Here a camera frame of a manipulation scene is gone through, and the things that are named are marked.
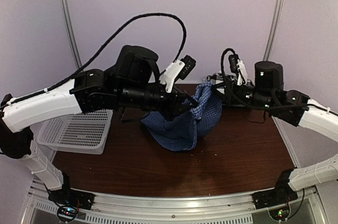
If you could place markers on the left aluminium frame post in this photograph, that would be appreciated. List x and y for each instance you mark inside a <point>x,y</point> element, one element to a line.
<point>70,33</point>

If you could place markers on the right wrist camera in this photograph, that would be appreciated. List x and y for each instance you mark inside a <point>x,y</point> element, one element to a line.
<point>237,67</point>

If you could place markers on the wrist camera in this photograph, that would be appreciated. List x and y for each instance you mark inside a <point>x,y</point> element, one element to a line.
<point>237,67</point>
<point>179,69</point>

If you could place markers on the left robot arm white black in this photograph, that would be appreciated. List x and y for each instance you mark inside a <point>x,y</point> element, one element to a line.
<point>133,82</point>

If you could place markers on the black white plaid shirt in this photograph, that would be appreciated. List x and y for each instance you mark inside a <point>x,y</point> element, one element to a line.
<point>218,78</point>

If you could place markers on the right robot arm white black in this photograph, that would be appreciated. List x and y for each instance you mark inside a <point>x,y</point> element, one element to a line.
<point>266,93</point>

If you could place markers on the right small circuit board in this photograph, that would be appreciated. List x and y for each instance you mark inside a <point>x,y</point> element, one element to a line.
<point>279,214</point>

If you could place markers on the front aluminium rail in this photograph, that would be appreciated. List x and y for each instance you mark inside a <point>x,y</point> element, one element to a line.
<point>231,208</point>

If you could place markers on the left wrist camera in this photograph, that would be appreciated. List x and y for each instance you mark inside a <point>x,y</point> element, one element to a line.
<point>179,69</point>

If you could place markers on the aluminium frame post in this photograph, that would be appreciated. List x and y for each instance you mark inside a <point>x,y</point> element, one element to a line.
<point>70,33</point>
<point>278,8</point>

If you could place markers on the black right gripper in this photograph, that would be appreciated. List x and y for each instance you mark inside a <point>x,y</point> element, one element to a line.
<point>226,100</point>

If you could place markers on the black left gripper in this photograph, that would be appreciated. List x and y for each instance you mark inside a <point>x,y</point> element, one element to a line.
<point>175,109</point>

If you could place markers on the right aluminium frame post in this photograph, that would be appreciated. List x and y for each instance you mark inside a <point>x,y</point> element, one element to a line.
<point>278,8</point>

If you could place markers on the blue checked shirt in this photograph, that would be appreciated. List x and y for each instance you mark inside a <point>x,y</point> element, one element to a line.
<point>182,133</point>

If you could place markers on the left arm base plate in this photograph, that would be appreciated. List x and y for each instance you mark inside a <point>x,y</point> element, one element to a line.
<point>72,198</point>

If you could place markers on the white perforated plastic basket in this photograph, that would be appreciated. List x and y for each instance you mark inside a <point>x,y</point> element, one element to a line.
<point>80,133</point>

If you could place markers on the small circuit board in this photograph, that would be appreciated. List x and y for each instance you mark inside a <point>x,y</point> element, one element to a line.
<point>66,213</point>
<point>279,214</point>

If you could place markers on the left small circuit board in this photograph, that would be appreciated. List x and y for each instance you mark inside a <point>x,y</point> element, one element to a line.
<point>66,213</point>

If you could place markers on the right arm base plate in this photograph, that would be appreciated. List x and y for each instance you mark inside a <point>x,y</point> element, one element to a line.
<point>273,197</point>

